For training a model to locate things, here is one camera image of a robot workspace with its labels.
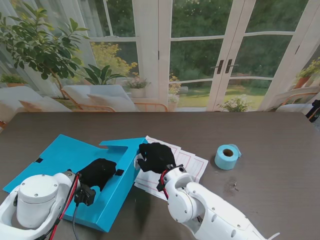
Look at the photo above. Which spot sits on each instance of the blue file box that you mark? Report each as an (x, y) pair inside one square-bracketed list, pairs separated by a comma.
[(62, 155)]

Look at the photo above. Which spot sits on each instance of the printed garden window backdrop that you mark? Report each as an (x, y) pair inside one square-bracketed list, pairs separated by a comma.
[(195, 50)]

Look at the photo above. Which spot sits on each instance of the white zip tie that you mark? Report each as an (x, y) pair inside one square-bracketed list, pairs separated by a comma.
[(273, 236)]

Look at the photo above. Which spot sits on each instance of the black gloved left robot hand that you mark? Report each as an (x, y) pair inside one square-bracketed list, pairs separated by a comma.
[(100, 170)]

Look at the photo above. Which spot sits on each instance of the white peeled label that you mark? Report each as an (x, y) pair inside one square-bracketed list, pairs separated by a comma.
[(137, 160)]

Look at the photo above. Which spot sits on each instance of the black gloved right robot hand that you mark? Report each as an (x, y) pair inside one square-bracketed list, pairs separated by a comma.
[(157, 157)]

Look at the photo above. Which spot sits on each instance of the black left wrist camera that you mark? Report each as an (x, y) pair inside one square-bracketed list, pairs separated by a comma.
[(85, 195)]

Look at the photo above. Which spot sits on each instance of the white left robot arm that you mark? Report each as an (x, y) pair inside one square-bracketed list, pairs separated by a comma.
[(37, 195)]

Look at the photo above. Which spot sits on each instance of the black stand equipment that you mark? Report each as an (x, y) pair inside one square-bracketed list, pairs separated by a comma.
[(314, 110)]

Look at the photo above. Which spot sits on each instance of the blue label roll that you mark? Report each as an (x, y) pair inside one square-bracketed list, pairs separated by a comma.
[(225, 162)]

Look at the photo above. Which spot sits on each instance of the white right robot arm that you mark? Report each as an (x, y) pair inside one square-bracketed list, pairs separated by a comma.
[(212, 207)]

